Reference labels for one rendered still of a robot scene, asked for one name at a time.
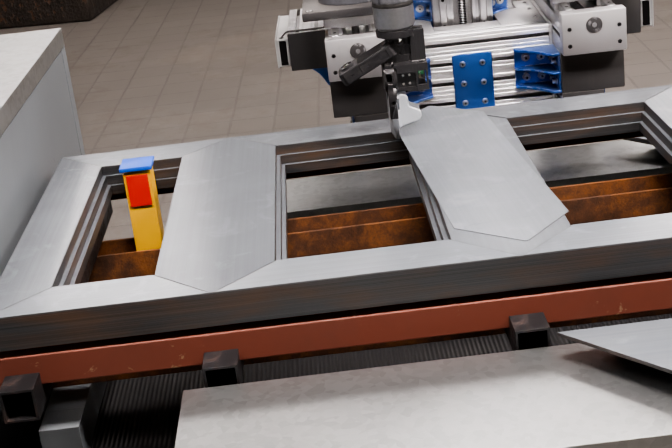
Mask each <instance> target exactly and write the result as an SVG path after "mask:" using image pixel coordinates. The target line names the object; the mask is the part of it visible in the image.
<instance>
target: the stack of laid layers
mask: <svg viewBox="0 0 672 448"><path fill-rule="evenodd" d="M488 117H489V118H490V119H491V121H492V122H493V123H494V124H495V125H496V126H497V128H498V129H499V130H500V131H501V132H502V134H503V135H504V136H505V137H506V138H507V139H508V141H509V142H510V143H511V144H512V145H513V146H514V148H515V149H516V150H517V151H518V152H519V153H520V155H521V156H522V157H523V158H524V159H525V160H526V162H527V163H528V164H529V165H530V166H531V167H532V169H533V170H534V171H535V172H536V173H537V174H538V176H539V177H540V178H541V179H542V180H543V178H542V177H541V175H540V173H539V172H538V170H537V168H536V167H535V165H534V163H533V162H532V160H531V158H530V157H529V155H528V153H527V152H526V150H525V148H524V147H523V145H529V144H537V143H545V142H554V141H562V140H570V139H579V138H587V137H595V136H604V135H612V134H621V133H629V132H637V131H640V132H641V133H642V134H643V135H644V136H645V137H646V138H647V140H648V141H649V142H650V143H651V144H652V145H653V146H654V147H655V148H656V149H657V150H658V151H659V153H660V154H661V155H662V156H663V157H664V158H665V159H666V160H667V161H668V162H669V163H670V164H671V166H672V129H671V128H670V127H669V126H668V125H667V124H666V123H665V122H664V121H663V120H662V119H661V118H660V117H659V116H658V115H657V114H656V113H655V112H654V111H653V110H652V109H651V108H650V107H649V106H648V105H647V104H646V103H645V102H642V103H634V104H625V105H617V106H609V107H600V108H592V109H584V110H575V111H567V112H558V113H550V114H542V115H533V116H525V117H517V118H501V117H494V116H488ZM181 159H182V157H181V158H174V159H165V160H157V161H154V163H153V170H154V176H155V182H156V187H157V189H161V188H169V187H175V185H176V181H177V176H178V172H179V168H180V163H181ZM403 159H409V160H410V163H411V166H412V169H413V173H414V176H415V179H416V182H417V185H418V189H419V192H420V195H421V198H422V201H423V205H424V208H425V211H426V214H427V217H428V221H429V224H430V227H431V230H432V233H433V237H434V240H435V241H440V240H448V239H450V240H454V241H458V242H463V243H467V244H472V245H476V246H480V247H485V248H489V249H494V250H498V251H502V252H507V253H511V254H515V255H520V256H516V257H508V258H500V259H491V260H483V261H475V262H466V263H458V264H450V265H441V266H433V267H425V268H416V269H408V270H400V271H391V272H383V273H374V274H366V275H358V276H349V277H341V278H333V279H324V280H316V281H308V282H299V283H291V284H283V285H274V286H266V287H258V288H249V289H241V290H233V291H224V292H216V293H208V294H199V295H191V296H183V297H174V298H166V299H158V300H149V301H141V302H133V303H124V304H116V305H107V306H99V307H91V308H82V309H74V310H66V311H57V312H49V313H41V314H32V315H24V316H16V317H7V318H0V352H3V351H12V350H20V349H29V348H37V347H45V346H54V345H62V344H70V343H79V342H87V341H95V340H104V339H112V338H120V337H129V336H137V335H145V334H154V333H162V332H170V331H179V330H187V329H195V328H204V327H212V326H220V325H229V324H237V323H245V322H254V321H262V320H270V319H279V318H287V317H295V316H304V315H312V314H320V313H329V312H337V311H345V310H354V309H362V308H370V307H379V306H387V305H395V304H404V303H412V302H420V301H429V300H437V299H445V298H454V297H462V296H470V295H479V294H487V293H495V292H504V291H512V290H520V289H529V288H537V287H545V286H554V285H562V284H570V283H579V282H587V281H596V280H604V279H612V278H621V277H629V276H637V275H646V274H654V273H662V272H671V271H672V238H666V239H658V240H650V241H641V242H633V243H625V244H616V245H608V246H600V247H591V248H583V249H575V250H566V251H558V252H550V253H541V254H533V255H525V254H527V253H528V252H530V251H531V250H533V249H535V248H536V247H538V246H539V245H541V244H543V243H544V242H546V241H547V240H549V239H551V238H552V237H554V236H555V235H557V234H559V233H560V232H562V231H563V230H565V229H567V228H568V227H570V226H571V225H570V223H569V221H568V220H567V218H566V216H565V215H563V216H562V217H561V218H559V219H558V220H556V221H555V222H554V223H552V224H551V225H550V226H548V227H547V228H545V229H544V230H543V231H541V232H540V233H538V234H537V235H536V236H534V237H533V238H532V239H530V240H529V241H521V240H515V239H510V238H504V237H498V236H493V235H487V234H481V233H476V232H470V231H464V230H458V229H454V228H453V226H452V224H451V223H450V221H449V219H448V218H447V216H446V214H445V212H444V211H443V209H442V207H441V206H440V204H439V202H438V201H437V199H436V197H435V195H434V194H433V192H432V190H431V189H430V187H429V185H428V183H427V182H426V180H425V178H424V177H423V175H422V173H421V172H420V170H419V168H418V166H417V165H416V163H415V161H414V160H413V158H412V156H411V155H410V153H409V151H408V149H407V148H406V146H405V144H404V142H403V141H402V139H401V137H400V139H396V138H395V136H394V135H393V134H392V132H391V133H383V134H374V135H366V136H358V137H349V138H341V139H333V140H324V141H316V142H308V143H299V144H291V145H283V146H276V155H275V261H276V260H281V259H288V240H287V185H286V173H295V172H303V171H311V170H320V169H328V168H336V167H345V166H353V165H361V164H370V163H378V162H387V161H395V160H403ZM119 168H120V165H115V166H107V167H101V169H100V172H99V174H98V177H97V179H96V181H95V184H94V186H93V189H92V191H91V193H90V196H89V198H88V201H87V203H86V206H85V208H84V210H83V213H82V215H81V218H80V220H79V222H78V225H77V227H76V230H75V232H74V235H73V237H72V239H71V242H70V244H69V247H68V249H67V251H66V254H65V256H64V259H63V261H62V264H61V266H60V268H59V271H58V273H57V276H56V278H55V281H54V283H53V285H52V287H56V286H64V285H73V284H80V282H81V279H82V276H83V274H84V271H85V268H86V265H87V263H88V260H89V257H90V255H91V252H92V249H93V246H94V244H95V241H96V238H97V235H98V233H99V230H100V227H101V224H102V222H103V219H104V216H105V213H106V211H107V208H108V205H109V202H110V200H111V197H112V194H119V193H126V190H125V184H124V178H123V174H124V173H119ZM543 181H544V180H543ZM524 255H525V256H524Z"/></svg>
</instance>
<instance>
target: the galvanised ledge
mask: <svg viewBox="0 0 672 448"><path fill-rule="evenodd" d="M527 153H528V155H529V157H530V158H531V160H532V162H533V163H534V165H535V167H536V168H537V170H538V172H539V173H540V175H541V177H542V178H543V180H544V182H545V183H546V185H547V186H548V187H549V188H550V187H558V186H567V185H575V184H583V183H592V182H600V181H608V180H617V179H625V178H634V177H642V176H650V175H659V174H667V173H672V166H671V164H670V163H669V162H668V161H667V160H666V159H665V158H664V157H663V156H662V155H661V154H660V153H659V151H658V150H657V149H656V148H655V147H654V146H653V145H648V144H643V143H639V142H633V141H628V140H620V141H611V142H603V143H595V144H586V145H578V146H570V147H561V148H553V149H545V150H536V151H528V152H527ZM286 185H287V219H291V218H299V217H308V216H316V215H325V214H333V213H341V212H350V211H358V210H366V209H375V208H383V207H391V206H400V205H408V204H416V203H423V201H422V198H421V195H420V192H419V189H418V185H417V182H416V179H415V176H414V173H413V169H412V166H403V167H394V168H386V169H377V170H369V171H361V172H352V173H344V174H336V175H327V176H319V177H311V178H302V179H294V180H286Z"/></svg>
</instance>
